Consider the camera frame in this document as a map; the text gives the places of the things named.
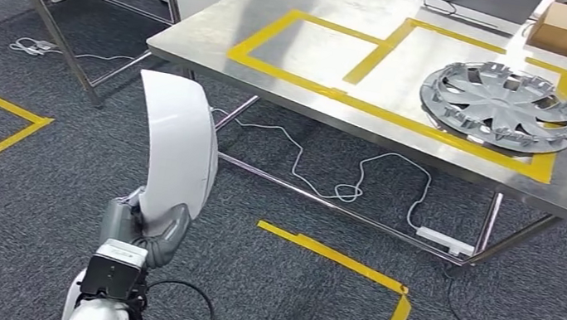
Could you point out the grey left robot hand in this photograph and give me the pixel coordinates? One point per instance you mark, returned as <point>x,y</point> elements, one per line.
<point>117,221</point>

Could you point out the white curved panel part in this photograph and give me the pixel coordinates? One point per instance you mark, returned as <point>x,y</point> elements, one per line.
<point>179,155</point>

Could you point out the stainless steel workbench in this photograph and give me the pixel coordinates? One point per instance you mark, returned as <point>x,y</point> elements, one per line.
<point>331,60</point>

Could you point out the white power strip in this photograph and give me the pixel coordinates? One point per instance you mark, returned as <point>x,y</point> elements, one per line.
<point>444,241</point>

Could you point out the grey wheel hubcap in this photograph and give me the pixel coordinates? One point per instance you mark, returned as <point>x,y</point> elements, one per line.
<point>497,103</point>

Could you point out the grey laptop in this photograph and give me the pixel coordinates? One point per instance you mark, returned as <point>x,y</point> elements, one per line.
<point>489,2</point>

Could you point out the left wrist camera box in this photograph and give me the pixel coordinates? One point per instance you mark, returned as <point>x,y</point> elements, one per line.
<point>112,273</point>

